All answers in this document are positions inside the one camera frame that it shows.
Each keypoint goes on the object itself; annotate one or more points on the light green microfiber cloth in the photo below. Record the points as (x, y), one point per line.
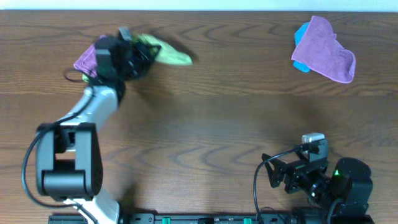
(168, 54)

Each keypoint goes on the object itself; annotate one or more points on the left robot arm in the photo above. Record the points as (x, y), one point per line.
(68, 161)

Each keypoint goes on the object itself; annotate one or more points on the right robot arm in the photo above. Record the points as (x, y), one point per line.
(339, 198)

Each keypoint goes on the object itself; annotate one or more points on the blue cloth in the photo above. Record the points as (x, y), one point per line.
(297, 38)

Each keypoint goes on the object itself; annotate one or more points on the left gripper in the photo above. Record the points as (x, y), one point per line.
(142, 56)

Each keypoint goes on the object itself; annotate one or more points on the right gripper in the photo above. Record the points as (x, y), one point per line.
(295, 173)

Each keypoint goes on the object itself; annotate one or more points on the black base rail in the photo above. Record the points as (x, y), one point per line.
(148, 218)

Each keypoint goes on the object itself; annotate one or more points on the large purple cloth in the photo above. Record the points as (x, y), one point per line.
(322, 53)

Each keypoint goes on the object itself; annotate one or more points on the folded green cloth under purple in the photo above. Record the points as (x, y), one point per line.
(86, 78)

